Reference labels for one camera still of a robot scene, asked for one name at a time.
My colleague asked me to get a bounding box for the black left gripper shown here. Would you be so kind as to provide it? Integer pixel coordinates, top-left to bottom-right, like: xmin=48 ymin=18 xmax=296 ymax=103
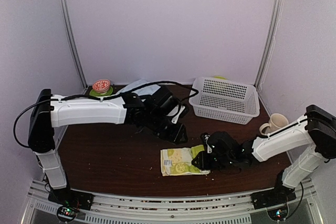
xmin=146 ymin=111 xmax=188 ymax=146

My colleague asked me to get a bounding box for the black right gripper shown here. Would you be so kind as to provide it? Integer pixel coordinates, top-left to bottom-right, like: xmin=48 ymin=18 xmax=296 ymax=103
xmin=192 ymin=152 xmax=234 ymax=171

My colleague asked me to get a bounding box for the green crocodile pattern towel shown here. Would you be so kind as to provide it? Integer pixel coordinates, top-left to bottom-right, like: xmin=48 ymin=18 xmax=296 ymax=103
xmin=160 ymin=145 xmax=211 ymax=176

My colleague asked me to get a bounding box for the white perforated plastic basket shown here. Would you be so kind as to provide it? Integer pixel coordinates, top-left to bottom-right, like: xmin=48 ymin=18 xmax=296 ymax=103
xmin=189 ymin=77 xmax=260 ymax=125

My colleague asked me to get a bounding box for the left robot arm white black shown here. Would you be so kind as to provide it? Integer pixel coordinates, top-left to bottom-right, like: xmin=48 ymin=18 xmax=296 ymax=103
xmin=28 ymin=87 xmax=188 ymax=205

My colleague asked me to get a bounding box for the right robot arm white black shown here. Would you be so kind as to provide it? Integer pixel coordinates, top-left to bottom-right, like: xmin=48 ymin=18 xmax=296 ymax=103
xmin=192 ymin=104 xmax=335 ymax=204

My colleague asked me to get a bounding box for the light blue towel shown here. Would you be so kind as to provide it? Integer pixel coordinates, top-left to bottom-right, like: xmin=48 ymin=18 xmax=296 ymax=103
xmin=115 ymin=79 xmax=161 ymax=96

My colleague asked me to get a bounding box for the lime green bowl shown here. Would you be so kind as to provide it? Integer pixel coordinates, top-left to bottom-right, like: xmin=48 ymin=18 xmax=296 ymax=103
xmin=214 ymin=76 xmax=227 ymax=80

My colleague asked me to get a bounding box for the red patterned ceramic bowl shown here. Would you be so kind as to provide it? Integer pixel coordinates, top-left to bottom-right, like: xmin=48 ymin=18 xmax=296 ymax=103
xmin=92 ymin=79 xmax=111 ymax=93

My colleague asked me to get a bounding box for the green plate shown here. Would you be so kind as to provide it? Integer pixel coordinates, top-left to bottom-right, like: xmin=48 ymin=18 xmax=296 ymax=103
xmin=89 ymin=86 xmax=113 ymax=97

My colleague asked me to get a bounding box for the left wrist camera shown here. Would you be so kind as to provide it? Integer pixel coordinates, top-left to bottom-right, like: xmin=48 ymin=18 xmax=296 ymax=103
xmin=168 ymin=104 xmax=189 ymax=124

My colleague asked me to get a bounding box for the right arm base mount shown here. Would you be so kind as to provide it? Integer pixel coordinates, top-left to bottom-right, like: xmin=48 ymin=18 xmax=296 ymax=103
xmin=251 ymin=182 xmax=304 ymax=223

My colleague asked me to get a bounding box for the front aluminium rail panel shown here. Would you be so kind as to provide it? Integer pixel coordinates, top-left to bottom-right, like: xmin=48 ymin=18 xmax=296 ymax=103
xmin=19 ymin=179 xmax=325 ymax=224

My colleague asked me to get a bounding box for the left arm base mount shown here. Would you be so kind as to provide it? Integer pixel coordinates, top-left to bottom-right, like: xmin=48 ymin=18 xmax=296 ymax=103
xmin=48 ymin=190 xmax=94 ymax=223

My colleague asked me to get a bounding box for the right aluminium frame post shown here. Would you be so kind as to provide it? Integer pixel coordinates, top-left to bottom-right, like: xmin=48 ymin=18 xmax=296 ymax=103
xmin=254 ymin=0 xmax=284 ymax=92

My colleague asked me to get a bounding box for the aluminium frame post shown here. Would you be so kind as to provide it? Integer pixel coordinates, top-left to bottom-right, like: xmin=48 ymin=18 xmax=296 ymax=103
xmin=60 ymin=0 xmax=88 ymax=89
xmin=254 ymin=0 xmax=284 ymax=92

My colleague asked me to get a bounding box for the black braided left cable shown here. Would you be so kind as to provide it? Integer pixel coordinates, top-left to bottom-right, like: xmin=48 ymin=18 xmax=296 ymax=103
xmin=13 ymin=80 xmax=199 ymax=149

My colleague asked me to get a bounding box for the left aluminium frame post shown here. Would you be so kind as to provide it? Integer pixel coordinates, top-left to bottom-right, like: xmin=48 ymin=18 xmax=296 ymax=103
xmin=60 ymin=0 xmax=88 ymax=89

